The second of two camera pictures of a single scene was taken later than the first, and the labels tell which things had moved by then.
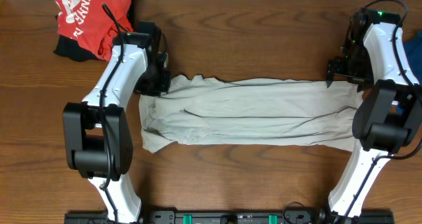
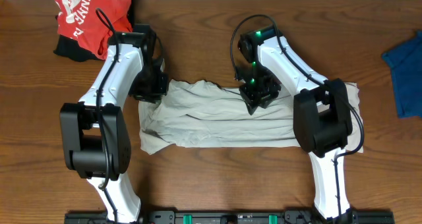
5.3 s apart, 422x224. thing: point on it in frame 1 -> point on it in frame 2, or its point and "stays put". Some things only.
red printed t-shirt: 93,18 stays put
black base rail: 235,217 stays put
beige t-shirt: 310,113 stays put
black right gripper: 335,68 -> 252,100
